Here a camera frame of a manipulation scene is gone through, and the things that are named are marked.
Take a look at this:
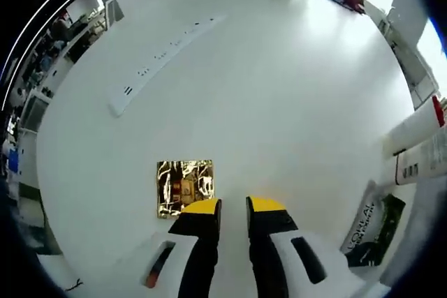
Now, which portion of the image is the blue bin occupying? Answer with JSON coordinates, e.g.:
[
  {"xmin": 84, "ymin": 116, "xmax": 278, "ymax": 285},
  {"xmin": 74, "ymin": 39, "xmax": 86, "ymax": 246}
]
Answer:
[{"xmin": 7, "ymin": 147, "xmax": 20, "ymax": 174}]

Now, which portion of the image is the white pump bottle red collar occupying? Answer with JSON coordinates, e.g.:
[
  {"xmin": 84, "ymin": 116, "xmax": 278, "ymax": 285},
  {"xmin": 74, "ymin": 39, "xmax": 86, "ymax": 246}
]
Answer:
[{"xmin": 381, "ymin": 95, "xmax": 447, "ymax": 155}]

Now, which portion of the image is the white table socket panel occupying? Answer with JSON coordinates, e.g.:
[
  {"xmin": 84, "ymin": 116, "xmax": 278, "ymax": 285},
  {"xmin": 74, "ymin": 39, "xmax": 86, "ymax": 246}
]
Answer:
[{"xmin": 106, "ymin": 14, "xmax": 228, "ymax": 118}]

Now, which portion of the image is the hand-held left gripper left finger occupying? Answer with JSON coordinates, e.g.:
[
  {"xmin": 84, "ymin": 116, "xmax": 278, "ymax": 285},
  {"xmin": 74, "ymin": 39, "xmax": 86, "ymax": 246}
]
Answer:
[{"xmin": 140, "ymin": 198, "xmax": 224, "ymax": 298}]

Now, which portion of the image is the green black skincare sachet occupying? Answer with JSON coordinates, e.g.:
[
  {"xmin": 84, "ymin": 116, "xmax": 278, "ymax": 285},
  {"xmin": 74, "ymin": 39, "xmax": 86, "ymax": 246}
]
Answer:
[{"xmin": 339, "ymin": 179, "xmax": 406, "ymax": 268}]

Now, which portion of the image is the gold foil skincare sachet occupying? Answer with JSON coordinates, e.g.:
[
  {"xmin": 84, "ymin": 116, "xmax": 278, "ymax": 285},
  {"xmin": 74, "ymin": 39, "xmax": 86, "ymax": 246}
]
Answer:
[{"xmin": 155, "ymin": 159, "xmax": 214, "ymax": 221}]

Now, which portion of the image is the white low desk frame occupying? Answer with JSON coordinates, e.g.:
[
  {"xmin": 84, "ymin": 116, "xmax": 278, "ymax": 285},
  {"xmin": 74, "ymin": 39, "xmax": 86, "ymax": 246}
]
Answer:
[{"xmin": 379, "ymin": 0, "xmax": 441, "ymax": 110}]

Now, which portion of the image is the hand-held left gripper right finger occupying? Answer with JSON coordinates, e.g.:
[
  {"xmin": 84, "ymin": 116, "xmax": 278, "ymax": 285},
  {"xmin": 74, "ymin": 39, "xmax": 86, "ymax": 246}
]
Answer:
[{"xmin": 245, "ymin": 195, "xmax": 351, "ymax": 298}]

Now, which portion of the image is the row of white office desks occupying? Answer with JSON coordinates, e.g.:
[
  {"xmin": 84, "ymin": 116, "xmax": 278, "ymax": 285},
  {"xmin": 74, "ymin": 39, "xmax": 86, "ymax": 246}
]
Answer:
[{"xmin": 0, "ymin": 0, "xmax": 119, "ymax": 208}]

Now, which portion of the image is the slim translucent skincare bottle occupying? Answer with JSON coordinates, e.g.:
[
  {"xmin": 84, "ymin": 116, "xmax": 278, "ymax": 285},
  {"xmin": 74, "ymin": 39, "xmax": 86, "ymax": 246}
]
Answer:
[{"xmin": 393, "ymin": 129, "xmax": 447, "ymax": 187}]

